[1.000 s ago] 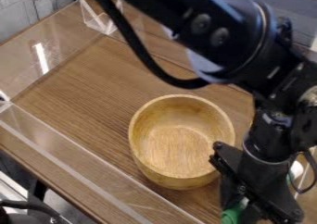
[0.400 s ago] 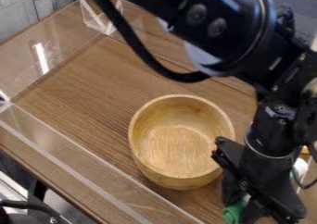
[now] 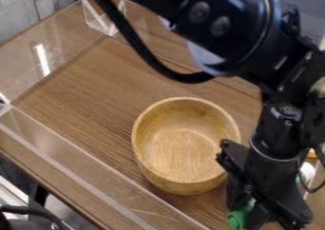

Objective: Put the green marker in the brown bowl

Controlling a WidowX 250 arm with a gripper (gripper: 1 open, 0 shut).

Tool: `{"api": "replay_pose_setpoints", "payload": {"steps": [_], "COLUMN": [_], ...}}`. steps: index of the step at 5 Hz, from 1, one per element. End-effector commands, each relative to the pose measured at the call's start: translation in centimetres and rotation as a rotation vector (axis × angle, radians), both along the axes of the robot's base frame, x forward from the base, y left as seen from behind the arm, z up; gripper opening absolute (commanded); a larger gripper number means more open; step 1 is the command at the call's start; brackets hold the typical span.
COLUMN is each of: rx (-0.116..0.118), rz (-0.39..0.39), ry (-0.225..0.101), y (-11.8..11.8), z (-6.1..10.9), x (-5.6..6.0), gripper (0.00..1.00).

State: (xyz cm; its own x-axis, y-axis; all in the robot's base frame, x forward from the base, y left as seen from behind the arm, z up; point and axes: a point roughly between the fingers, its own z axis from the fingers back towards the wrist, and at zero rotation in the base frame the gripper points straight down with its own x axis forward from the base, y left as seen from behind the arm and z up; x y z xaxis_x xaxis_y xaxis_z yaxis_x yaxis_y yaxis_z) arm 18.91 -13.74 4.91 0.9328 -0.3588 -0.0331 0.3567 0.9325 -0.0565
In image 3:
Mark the clear acrylic corner bracket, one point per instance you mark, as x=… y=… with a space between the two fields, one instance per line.
x=98 y=20

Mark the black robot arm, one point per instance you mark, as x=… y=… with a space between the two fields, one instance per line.
x=251 y=39

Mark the black table leg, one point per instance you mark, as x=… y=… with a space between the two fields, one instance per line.
x=41 y=195

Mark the green Expo marker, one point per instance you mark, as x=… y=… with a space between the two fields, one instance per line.
x=241 y=214

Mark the brown wooden bowl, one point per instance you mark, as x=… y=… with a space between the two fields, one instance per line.
x=176 y=140

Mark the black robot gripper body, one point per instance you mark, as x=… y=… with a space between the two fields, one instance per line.
x=269 y=181

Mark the yellow blue fish toy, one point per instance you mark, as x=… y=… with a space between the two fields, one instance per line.
x=312 y=154

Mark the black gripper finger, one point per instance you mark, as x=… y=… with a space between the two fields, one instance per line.
x=257 y=218
x=237 y=196

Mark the clear acrylic tray wall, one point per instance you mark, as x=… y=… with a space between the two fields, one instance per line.
x=74 y=87

